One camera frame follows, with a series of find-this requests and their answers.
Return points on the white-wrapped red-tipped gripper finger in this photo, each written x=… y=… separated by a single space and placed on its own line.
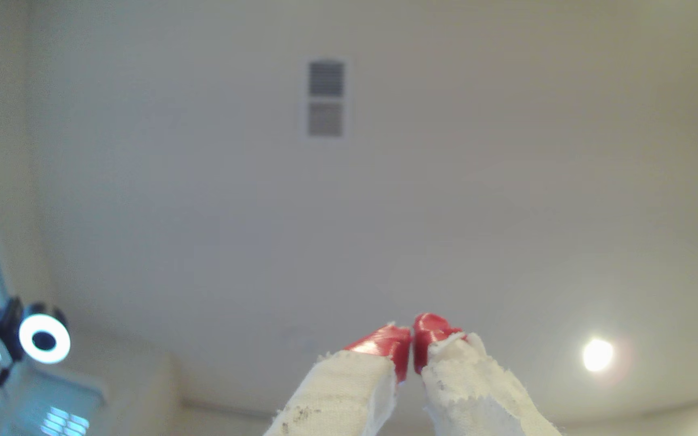
x=343 y=393
x=470 y=393

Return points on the grey ceiling air vent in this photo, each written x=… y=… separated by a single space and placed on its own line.
x=326 y=98

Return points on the round ceiling light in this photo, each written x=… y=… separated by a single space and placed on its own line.
x=597 y=354

